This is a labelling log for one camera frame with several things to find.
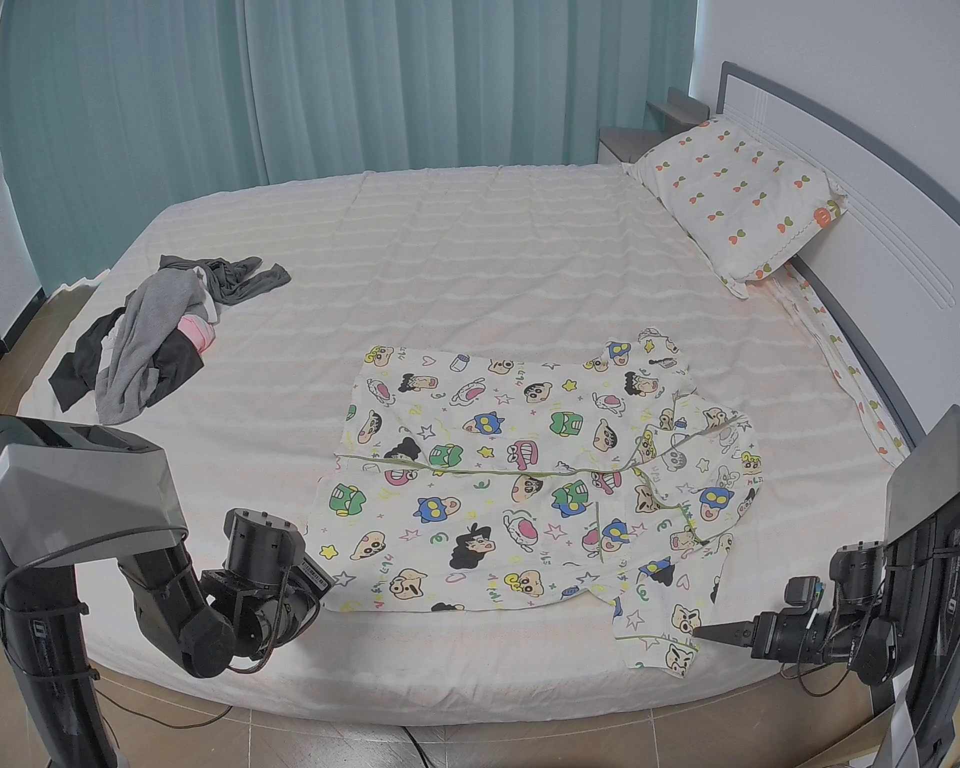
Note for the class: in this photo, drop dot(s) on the white printed pyjama top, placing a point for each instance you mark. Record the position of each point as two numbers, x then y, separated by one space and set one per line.
525 487

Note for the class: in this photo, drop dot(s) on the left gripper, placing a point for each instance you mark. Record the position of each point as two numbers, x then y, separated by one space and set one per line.
289 619

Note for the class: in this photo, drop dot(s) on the bed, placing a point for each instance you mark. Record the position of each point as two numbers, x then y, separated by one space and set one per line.
480 285

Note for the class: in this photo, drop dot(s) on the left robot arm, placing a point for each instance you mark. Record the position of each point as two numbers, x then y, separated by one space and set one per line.
82 487

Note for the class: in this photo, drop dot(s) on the white printed pillow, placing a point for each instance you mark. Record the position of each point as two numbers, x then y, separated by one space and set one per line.
742 195

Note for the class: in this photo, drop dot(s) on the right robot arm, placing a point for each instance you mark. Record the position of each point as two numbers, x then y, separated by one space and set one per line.
922 487

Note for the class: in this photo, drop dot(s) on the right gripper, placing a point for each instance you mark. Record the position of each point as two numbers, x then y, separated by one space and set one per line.
791 637

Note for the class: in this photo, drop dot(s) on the pile of clothes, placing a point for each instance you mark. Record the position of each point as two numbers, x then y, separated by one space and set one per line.
142 345

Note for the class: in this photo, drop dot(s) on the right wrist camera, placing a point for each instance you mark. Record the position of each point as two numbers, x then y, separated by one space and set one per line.
801 592

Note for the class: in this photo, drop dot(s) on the grey bedside table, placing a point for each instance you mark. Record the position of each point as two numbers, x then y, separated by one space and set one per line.
626 142

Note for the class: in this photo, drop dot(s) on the blue-green curtain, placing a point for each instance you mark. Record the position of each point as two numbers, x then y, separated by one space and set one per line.
375 90

